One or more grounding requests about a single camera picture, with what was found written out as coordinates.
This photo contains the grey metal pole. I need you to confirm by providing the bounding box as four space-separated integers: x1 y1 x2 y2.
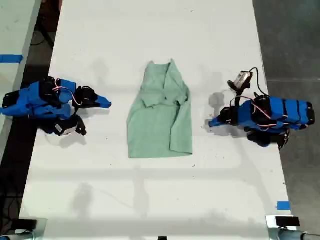
268 228 320 240
0 230 35 240

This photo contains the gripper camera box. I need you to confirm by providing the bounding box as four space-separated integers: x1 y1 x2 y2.
53 119 78 137
227 70 252 92

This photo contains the long blue tape strip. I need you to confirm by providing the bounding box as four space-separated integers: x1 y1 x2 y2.
0 54 24 64

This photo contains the black camera stalk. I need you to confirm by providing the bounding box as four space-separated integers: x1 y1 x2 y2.
234 88 245 109
74 115 88 137

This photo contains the black camera cable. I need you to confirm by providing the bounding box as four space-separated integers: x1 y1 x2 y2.
249 66 269 98

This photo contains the pale side table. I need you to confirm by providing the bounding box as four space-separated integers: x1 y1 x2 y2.
0 0 43 161

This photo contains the pale green t-shirt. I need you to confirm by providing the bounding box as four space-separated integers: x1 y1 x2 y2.
126 58 194 159

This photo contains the short blue tape strip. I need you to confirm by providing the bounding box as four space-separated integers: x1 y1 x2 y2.
276 200 292 211

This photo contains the small black box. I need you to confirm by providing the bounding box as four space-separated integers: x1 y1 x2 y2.
10 218 39 230
275 216 301 227

